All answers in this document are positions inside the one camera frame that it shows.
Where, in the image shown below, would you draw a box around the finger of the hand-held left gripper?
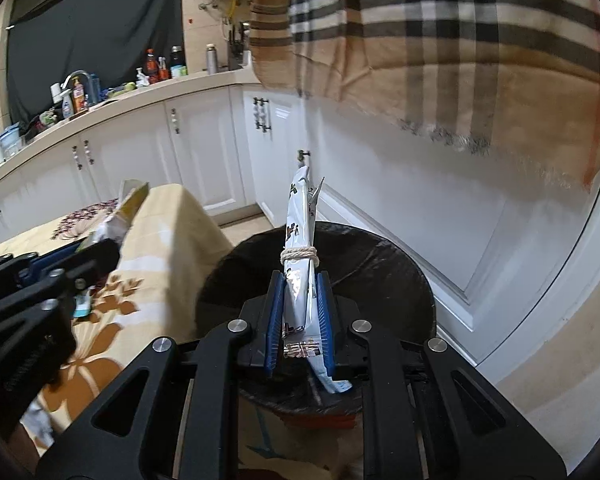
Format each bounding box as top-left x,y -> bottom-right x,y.
0,245 -> 83,288
0,238 -> 122,313

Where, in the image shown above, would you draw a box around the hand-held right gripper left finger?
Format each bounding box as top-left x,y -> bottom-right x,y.
35,270 -> 287,480

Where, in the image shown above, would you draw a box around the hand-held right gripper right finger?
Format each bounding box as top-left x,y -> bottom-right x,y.
316,271 -> 568,480

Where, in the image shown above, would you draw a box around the yellow white snack wrapper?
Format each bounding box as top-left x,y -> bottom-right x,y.
72,179 -> 151,318

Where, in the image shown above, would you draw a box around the beige rubber band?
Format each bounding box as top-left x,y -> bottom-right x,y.
280,246 -> 320,267

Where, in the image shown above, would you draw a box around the trash bin with black bag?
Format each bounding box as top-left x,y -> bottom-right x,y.
195,220 -> 437,431

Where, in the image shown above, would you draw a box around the silver white snack wrapper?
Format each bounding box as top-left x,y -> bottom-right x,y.
279,164 -> 353,395

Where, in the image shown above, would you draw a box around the plastic container blue lid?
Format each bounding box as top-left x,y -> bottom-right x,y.
0,124 -> 23,158

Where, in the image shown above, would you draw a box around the white kitchen cabinets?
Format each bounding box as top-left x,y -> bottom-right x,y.
0,67 -> 600,376

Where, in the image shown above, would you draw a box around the white spray bottle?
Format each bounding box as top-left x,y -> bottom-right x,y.
50,82 -> 76,120

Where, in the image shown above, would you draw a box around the orange dish soap bottle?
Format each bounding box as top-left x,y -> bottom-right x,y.
71,77 -> 88,113

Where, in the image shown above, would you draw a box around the chrome faucet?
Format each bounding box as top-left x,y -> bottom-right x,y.
62,70 -> 93,106

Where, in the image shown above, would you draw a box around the dark sauce bottle red cap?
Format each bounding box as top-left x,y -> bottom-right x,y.
145,49 -> 161,85

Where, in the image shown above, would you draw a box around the black curtain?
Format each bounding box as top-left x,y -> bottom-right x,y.
5,0 -> 186,131

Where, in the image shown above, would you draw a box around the beige plaid cloth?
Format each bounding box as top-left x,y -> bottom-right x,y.
249,0 -> 600,193

